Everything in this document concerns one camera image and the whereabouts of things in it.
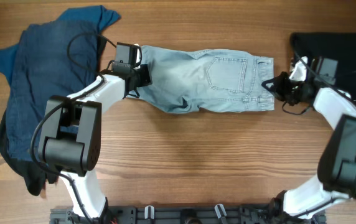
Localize left black cable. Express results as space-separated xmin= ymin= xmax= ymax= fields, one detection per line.
xmin=29 ymin=32 xmax=118 ymax=224

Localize blue t-shirt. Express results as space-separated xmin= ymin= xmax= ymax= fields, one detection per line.
xmin=0 ymin=5 xmax=121 ymax=85

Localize black cable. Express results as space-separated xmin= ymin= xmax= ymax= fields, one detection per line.
xmin=281 ymin=49 xmax=356 ymax=200
xmin=29 ymin=32 xmax=118 ymax=224

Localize black folded garment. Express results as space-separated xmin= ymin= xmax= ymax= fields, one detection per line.
xmin=289 ymin=32 xmax=356 ymax=101

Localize light blue denim shorts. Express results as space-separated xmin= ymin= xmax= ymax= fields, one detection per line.
xmin=138 ymin=45 xmax=274 ymax=114

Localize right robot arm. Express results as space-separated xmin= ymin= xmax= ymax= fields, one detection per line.
xmin=257 ymin=57 xmax=356 ymax=223

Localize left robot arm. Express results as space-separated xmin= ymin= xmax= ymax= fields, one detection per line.
xmin=31 ymin=43 xmax=152 ymax=223

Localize right black cable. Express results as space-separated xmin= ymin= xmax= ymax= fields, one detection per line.
xmin=281 ymin=49 xmax=356 ymax=200

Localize dark blue denim garment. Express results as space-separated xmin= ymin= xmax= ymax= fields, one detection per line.
xmin=6 ymin=21 xmax=98 ymax=161

